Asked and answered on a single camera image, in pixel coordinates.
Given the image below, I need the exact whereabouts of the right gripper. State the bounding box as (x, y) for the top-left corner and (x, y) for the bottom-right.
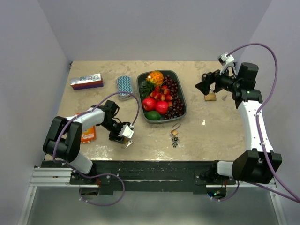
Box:
(195, 64), (240, 96)

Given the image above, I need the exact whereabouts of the black Kaijing padlock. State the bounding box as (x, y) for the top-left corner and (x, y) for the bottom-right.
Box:
(202, 74), (210, 82)

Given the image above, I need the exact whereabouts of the large brass padlock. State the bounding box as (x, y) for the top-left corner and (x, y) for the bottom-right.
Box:
(204, 88), (217, 102)

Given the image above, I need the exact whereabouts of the small brass padlock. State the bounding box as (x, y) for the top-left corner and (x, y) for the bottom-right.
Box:
(171, 122), (181, 136)

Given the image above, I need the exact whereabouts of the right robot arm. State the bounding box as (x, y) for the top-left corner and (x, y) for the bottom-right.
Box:
(195, 62), (282, 184)

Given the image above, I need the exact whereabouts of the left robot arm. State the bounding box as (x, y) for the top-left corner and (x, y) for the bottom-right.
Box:
(43, 100), (130, 184)

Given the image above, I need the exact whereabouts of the orange razor package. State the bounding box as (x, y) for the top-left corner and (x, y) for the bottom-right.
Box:
(79, 115), (96, 143)

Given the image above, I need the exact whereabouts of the green lime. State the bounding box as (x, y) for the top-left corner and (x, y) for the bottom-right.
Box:
(145, 111), (161, 121)

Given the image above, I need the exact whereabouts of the left red apple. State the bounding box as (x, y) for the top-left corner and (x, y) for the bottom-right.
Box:
(142, 97), (156, 112)

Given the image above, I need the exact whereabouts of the red apple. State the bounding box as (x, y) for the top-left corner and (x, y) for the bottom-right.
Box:
(155, 101), (169, 115)
(142, 97), (156, 112)

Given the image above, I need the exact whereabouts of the purple grape bunch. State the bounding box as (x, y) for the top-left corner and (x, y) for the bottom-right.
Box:
(162, 75), (185, 120)

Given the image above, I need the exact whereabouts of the right red apple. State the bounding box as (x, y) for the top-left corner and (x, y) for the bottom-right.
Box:
(155, 101), (169, 115)

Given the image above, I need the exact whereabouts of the purple white toothpaste box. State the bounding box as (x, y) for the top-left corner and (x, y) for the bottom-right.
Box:
(70, 73), (104, 90)

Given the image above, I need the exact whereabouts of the strawberry pile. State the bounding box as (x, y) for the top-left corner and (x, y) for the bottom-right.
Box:
(150, 85), (173, 107)

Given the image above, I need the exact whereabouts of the orange pineapple toy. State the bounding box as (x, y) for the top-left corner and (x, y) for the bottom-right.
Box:
(146, 71), (164, 86)

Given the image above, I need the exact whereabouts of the grey fruit tray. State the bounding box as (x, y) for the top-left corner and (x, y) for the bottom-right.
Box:
(136, 70), (187, 124)

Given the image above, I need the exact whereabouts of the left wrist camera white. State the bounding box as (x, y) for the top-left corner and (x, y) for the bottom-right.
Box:
(119, 124), (134, 139)

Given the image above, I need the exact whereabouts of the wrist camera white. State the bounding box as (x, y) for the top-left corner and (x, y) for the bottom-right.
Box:
(217, 52), (236, 75)
(119, 124), (134, 139)

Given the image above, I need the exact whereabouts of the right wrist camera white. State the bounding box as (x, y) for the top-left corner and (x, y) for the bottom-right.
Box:
(217, 52), (236, 75)

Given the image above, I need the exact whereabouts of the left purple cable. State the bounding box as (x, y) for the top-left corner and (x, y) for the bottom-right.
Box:
(52, 91), (141, 207)

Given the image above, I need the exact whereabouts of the purple cable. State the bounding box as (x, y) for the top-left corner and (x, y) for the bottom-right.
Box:
(52, 91), (141, 207)
(210, 43), (300, 203)

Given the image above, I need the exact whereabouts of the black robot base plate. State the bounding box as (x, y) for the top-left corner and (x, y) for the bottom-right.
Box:
(69, 160), (237, 195)

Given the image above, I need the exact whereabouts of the aluminium frame rail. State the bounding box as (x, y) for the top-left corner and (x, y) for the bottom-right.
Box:
(17, 167), (97, 225)

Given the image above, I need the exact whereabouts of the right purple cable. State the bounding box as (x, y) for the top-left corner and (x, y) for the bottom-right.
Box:
(210, 43), (300, 203)

